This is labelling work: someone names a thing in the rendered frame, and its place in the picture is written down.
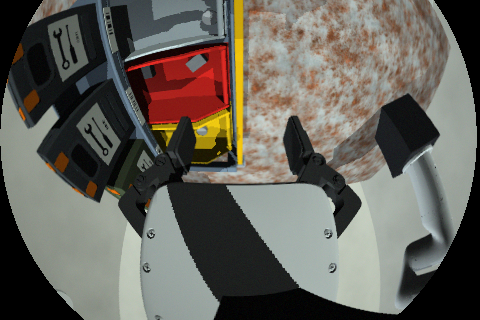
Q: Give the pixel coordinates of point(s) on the olive green case with orange latches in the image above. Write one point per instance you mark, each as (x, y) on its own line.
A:
(135, 158)

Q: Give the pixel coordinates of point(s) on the yellow vertical bar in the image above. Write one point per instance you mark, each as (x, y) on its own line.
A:
(238, 28)

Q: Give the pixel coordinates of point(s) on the grey metal bin rack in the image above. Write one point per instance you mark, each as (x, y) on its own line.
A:
(115, 67)

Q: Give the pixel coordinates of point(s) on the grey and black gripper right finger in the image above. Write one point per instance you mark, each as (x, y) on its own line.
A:
(311, 167)

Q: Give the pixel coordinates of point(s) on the red open bin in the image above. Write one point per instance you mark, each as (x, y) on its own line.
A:
(175, 91)

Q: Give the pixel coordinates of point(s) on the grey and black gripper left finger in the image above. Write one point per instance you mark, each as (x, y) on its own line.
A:
(176, 161)

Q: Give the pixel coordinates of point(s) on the yellow open bin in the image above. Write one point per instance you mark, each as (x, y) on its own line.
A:
(209, 147)

